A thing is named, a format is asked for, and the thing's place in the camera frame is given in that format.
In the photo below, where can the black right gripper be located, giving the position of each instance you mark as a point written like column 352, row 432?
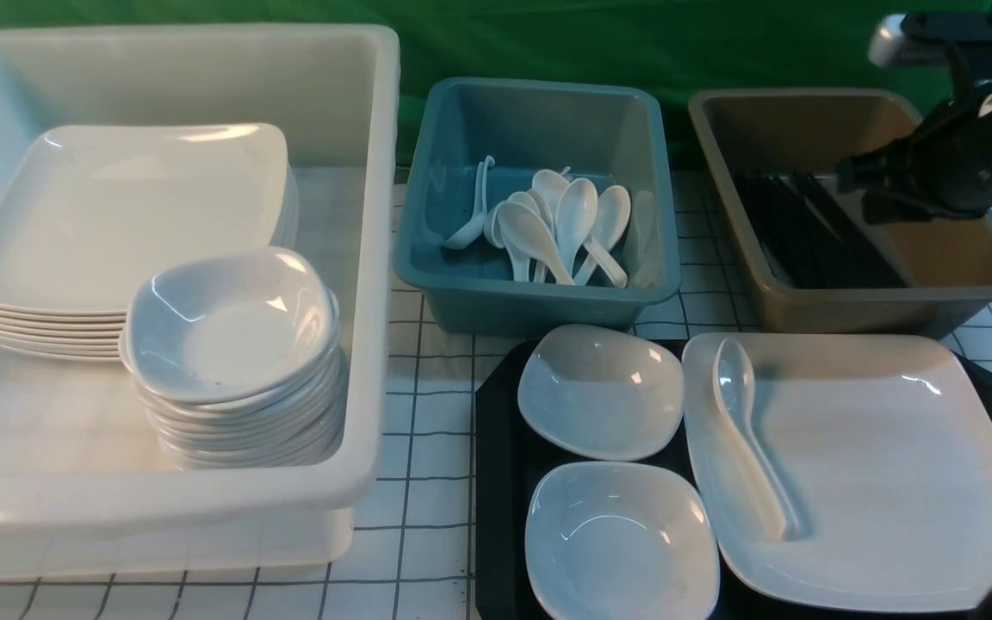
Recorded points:
column 941, row 171

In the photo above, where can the white soup spoon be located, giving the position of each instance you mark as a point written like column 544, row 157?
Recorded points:
column 733, row 387

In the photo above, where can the large white square plate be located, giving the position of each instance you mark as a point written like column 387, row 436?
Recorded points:
column 885, row 450

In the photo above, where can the white bowl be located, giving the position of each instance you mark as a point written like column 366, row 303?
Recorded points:
column 620, row 540
column 603, row 394

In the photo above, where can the black chopsticks bundle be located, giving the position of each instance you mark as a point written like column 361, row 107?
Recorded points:
column 815, row 244

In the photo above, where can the brown plastic bin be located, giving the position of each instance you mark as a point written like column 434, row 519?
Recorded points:
column 948, row 265

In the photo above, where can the green cloth backdrop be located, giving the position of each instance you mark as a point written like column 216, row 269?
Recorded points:
column 670, row 49

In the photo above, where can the white spoon right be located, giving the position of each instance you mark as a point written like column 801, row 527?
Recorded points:
column 611, row 221

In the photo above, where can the white spoon centre tall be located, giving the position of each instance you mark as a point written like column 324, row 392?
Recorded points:
column 575, row 217

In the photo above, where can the white spoon back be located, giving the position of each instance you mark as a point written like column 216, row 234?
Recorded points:
column 550, row 187

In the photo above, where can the teal plastic bin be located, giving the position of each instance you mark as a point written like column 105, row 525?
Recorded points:
column 608, row 134

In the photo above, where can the white spoon centre front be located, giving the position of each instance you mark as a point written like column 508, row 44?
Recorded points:
column 523, row 228

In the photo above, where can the white spoon leaning left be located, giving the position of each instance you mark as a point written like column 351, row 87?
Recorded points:
column 472, row 230

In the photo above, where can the stack of white bowls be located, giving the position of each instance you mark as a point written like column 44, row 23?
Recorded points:
column 238, row 361

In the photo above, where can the stack of white square plates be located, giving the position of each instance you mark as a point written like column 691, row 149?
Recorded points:
column 93, row 212

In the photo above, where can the large white plastic tub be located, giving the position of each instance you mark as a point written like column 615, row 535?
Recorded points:
column 84, row 488

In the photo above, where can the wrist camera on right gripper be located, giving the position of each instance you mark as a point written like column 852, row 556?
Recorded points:
column 958, row 40

